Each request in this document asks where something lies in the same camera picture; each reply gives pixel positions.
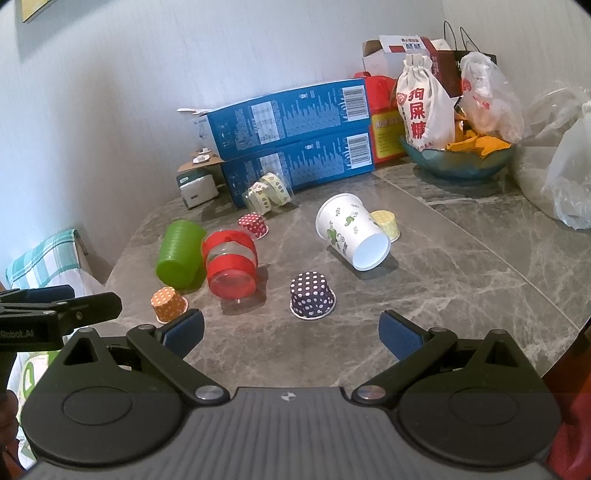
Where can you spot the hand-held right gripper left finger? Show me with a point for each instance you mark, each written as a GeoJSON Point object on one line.
{"type": "Point", "coordinates": [183, 333]}

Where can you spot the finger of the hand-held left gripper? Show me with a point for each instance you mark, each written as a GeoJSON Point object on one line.
{"type": "Point", "coordinates": [51, 292]}
{"type": "Point", "coordinates": [92, 304]}

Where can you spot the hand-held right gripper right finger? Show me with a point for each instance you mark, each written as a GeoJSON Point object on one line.
{"type": "Point", "coordinates": [400, 336]}

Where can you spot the orange polka dot paper cup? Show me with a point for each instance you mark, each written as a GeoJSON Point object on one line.
{"type": "Point", "coordinates": [167, 303]}

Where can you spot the red banded clear plastic cup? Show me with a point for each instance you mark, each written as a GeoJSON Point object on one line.
{"type": "Point", "coordinates": [231, 270]}

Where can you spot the green plastic cup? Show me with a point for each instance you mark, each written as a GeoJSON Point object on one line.
{"type": "Point", "coordinates": [180, 254]}

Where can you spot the purple polka dot paper cup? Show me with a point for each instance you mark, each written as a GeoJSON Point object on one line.
{"type": "Point", "coordinates": [311, 293]}

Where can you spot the yellow paper cup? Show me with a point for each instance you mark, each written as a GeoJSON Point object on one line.
{"type": "Point", "coordinates": [388, 221]}

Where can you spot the white paper cup green print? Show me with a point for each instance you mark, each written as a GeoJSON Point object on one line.
{"type": "Point", "coordinates": [344, 224]}

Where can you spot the red polka dot paper cup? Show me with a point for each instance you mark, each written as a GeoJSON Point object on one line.
{"type": "Point", "coordinates": [254, 225]}

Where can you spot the clear cup yellow bands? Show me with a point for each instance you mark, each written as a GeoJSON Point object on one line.
{"type": "Point", "coordinates": [270, 191]}

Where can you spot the plaid chair cushion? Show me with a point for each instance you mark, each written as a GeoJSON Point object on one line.
{"type": "Point", "coordinates": [41, 256]}

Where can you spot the small white device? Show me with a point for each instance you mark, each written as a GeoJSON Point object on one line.
{"type": "Point", "coordinates": [199, 191]}

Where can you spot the brown cardboard tray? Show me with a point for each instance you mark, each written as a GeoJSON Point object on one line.
{"type": "Point", "coordinates": [207, 164]}

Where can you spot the teal glass bowl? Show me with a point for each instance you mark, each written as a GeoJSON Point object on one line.
{"type": "Point", "coordinates": [455, 167]}

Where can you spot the red chair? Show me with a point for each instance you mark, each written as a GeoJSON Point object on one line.
{"type": "Point", "coordinates": [572, 415]}

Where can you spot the blue cardboard box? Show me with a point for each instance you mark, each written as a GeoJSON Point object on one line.
{"type": "Point", "coordinates": [277, 115]}
{"type": "Point", "coordinates": [314, 159]}

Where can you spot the red canister yellow label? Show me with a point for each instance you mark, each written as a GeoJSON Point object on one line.
{"type": "Point", "coordinates": [383, 134]}

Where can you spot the orange snack wrappers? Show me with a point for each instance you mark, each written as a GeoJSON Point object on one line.
{"type": "Point", "coordinates": [480, 145]}

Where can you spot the large clear plastic bag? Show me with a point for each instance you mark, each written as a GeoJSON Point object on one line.
{"type": "Point", "coordinates": [568, 175]}

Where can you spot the clear plastic bag red print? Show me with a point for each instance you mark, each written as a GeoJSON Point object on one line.
{"type": "Point", "coordinates": [489, 97]}

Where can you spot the dark red box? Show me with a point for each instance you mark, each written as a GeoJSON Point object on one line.
{"type": "Point", "coordinates": [445, 69]}

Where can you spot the white cardboard box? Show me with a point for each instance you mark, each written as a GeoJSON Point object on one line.
{"type": "Point", "coordinates": [383, 60]}

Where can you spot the black paper bag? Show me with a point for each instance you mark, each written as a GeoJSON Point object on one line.
{"type": "Point", "coordinates": [456, 60]}

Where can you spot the picture frame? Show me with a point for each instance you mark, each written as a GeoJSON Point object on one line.
{"type": "Point", "coordinates": [39, 9]}

